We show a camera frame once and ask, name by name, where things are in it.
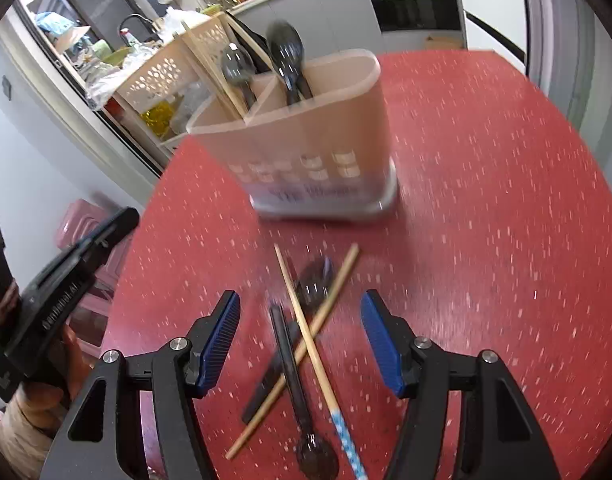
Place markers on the yellow cooking oil bottle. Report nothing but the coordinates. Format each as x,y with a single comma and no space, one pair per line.
158,120

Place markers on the blue patterned wooden chopstick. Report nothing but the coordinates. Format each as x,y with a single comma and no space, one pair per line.
310,340

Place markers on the cardboard box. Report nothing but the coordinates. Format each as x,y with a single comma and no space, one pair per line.
443,42

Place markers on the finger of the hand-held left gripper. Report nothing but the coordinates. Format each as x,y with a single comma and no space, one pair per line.
106,240

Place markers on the grey wall switch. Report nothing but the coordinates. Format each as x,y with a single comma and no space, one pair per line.
6,86

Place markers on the beige plastic utensil holder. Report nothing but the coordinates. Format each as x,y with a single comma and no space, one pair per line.
306,150

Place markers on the black kitchen faucet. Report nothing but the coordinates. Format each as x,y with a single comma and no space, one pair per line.
136,17

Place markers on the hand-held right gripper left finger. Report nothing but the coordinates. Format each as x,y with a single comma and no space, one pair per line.
216,345

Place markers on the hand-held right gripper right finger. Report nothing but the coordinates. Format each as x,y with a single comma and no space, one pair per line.
383,345

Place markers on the crumpled white plastic bag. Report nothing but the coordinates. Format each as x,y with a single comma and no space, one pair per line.
183,20

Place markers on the pink plastic stool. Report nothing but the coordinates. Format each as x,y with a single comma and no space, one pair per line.
78,220

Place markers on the beige flower-cutout storage cart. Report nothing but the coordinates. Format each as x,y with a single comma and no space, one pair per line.
156,77

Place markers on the hanging paper bag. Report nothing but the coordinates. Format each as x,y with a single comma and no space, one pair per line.
61,32

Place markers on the grey lower kitchen cabinets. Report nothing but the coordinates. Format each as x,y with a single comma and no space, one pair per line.
336,15

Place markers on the dark translucent plastic spoon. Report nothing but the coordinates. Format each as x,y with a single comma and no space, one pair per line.
286,55
238,67
311,285
316,455

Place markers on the person's left hand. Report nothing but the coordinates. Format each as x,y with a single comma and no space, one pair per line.
76,360

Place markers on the person's left forearm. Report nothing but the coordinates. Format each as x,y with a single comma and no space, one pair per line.
16,445

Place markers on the pile of clear plastic bags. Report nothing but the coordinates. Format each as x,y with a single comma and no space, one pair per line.
108,80

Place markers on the black built-in oven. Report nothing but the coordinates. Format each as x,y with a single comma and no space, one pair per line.
411,15

